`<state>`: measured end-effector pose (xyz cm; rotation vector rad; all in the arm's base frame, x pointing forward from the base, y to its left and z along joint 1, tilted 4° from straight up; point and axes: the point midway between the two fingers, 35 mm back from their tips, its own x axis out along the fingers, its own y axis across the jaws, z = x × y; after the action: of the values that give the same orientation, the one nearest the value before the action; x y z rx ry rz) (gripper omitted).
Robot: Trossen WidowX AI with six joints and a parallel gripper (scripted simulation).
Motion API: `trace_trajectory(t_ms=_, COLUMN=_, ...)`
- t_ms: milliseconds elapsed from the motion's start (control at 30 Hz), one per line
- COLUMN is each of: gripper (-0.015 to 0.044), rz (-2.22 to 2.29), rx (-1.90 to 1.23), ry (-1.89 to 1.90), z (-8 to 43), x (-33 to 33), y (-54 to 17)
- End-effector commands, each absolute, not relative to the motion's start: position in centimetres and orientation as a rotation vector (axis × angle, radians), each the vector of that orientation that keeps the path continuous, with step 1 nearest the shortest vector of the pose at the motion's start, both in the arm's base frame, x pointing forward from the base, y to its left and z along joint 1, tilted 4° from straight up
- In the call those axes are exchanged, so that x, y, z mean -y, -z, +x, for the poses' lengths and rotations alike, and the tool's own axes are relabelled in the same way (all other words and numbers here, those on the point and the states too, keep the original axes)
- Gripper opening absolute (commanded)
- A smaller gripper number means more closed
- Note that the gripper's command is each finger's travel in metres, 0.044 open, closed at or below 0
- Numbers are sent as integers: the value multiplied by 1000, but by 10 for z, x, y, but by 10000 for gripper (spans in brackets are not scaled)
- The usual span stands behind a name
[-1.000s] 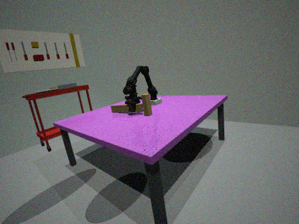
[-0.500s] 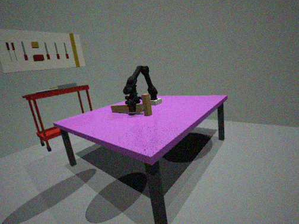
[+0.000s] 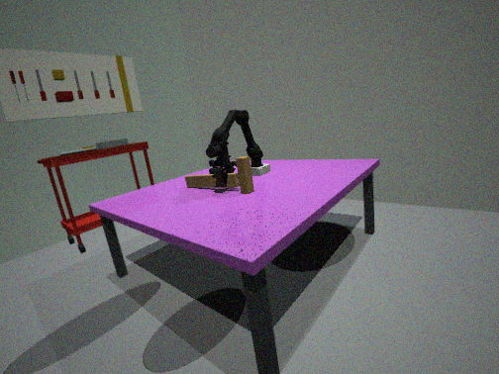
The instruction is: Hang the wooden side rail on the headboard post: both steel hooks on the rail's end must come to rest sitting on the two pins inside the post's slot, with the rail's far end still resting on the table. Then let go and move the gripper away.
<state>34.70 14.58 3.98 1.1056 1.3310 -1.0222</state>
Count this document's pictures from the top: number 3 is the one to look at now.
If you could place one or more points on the wooden board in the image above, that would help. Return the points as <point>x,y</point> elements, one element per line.
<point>211,181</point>

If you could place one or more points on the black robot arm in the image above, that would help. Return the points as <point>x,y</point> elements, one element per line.
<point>218,144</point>

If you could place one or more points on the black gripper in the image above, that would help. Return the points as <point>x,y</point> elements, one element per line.
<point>224,164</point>

